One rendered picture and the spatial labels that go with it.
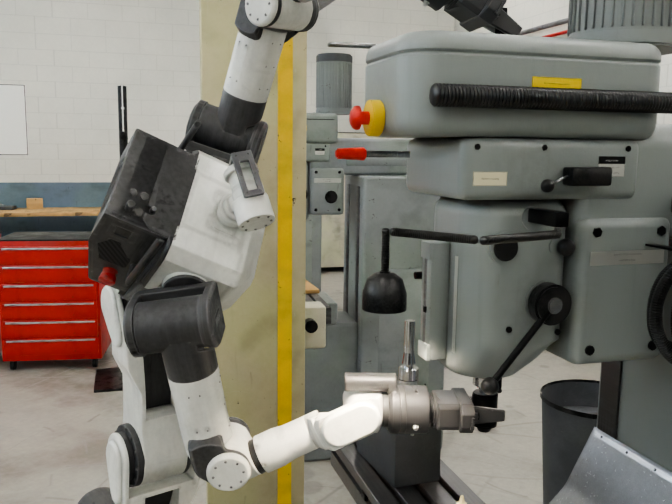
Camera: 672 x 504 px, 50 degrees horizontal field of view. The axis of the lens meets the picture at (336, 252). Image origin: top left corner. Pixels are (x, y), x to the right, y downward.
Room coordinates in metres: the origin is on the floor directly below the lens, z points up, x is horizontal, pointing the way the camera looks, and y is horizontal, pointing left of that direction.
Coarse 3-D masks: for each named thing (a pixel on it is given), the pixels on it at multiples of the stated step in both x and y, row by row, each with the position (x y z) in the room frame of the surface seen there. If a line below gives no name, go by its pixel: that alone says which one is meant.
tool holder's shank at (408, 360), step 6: (408, 324) 1.61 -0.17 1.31; (414, 324) 1.61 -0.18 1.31; (408, 330) 1.61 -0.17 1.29; (414, 330) 1.62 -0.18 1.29; (408, 336) 1.61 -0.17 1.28; (414, 336) 1.62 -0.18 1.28; (408, 342) 1.61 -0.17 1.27; (408, 348) 1.61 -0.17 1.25; (408, 354) 1.61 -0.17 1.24; (402, 360) 1.62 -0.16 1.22; (408, 360) 1.61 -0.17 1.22; (414, 360) 1.61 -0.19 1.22; (408, 366) 1.61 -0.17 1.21
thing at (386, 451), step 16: (384, 432) 1.60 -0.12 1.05; (432, 432) 1.58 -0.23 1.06; (368, 448) 1.68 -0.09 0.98; (384, 448) 1.59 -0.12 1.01; (400, 448) 1.55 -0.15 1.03; (416, 448) 1.56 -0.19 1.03; (432, 448) 1.58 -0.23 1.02; (384, 464) 1.59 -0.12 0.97; (400, 464) 1.55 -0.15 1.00; (416, 464) 1.56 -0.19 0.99; (432, 464) 1.58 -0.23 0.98; (400, 480) 1.55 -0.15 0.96; (416, 480) 1.56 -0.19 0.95; (432, 480) 1.58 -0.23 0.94
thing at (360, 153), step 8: (336, 152) 1.29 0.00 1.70; (344, 152) 1.29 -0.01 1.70; (352, 152) 1.29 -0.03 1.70; (360, 152) 1.30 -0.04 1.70; (368, 152) 1.31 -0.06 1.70; (376, 152) 1.31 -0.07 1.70; (384, 152) 1.32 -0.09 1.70; (392, 152) 1.32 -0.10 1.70; (400, 152) 1.33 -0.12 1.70; (408, 152) 1.33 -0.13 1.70
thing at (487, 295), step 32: (448, 224) 1.24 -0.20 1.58; (480, 224) 1.18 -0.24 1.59; (512, 224) 1.18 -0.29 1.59; (480, 256) 1.18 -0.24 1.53; (512, 256) 1.17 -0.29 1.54; (544, 256) 1.20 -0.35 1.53; (480, 288) 1.17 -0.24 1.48; (512, 288) 1.18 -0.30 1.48; (448, 320) 1.23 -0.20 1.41; (480, 320) 1.17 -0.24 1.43; (512, 320) 1.18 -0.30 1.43; (448, 352) 1.23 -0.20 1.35; (480, 352) 1.18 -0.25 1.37
